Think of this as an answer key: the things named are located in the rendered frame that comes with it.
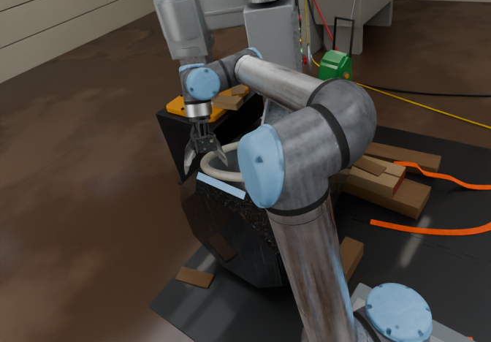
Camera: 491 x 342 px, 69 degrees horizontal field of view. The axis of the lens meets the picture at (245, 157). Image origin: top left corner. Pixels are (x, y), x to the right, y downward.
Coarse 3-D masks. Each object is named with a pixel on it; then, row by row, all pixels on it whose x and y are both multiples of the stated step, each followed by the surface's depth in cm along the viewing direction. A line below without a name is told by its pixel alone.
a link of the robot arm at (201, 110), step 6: (210, 102) 117; (186, 108) 115; (192, 108) 114; (198, 108) 114; (204, 108) 115; (210, 108) 117; (186, 114) 116; (192, 114) 115; (198, 114) 114; (204, 114) 115; (210, 114) 117
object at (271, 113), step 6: (264, 108) 170; (270, 108) 177; (276, 108) 176; (282, 108) 175; (264, 114) 165; (270, 114) 173; (276, 114) 172; (282, 114) 171; (288, 114) 162; (264, 120) 163; (270, 120) 169
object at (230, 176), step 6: (228, 144) 149; (234, 144) 149; (228, 150) 147; (204, 156) 134; (210, 156) 137; (204, 162) 127; (204, 168) 122; (210, 168) 119; (210, 174) 118; (216, 174) 115; (222, 174) 114; (228, 174) 113; (234, 174) 112; (240, 174) 111; (228, 180) 114; (234, 180) 112; (240, 180) 111
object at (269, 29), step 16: (288, 0) 154; (256, 16) 154; (272, 16) 153; (288, 16) 152; (256, 32) 159; (272, 32) 158; (288, 32) 157; (256, 48) 164; (272, 48) 163; (288, 48) 162; (288, 64) 167
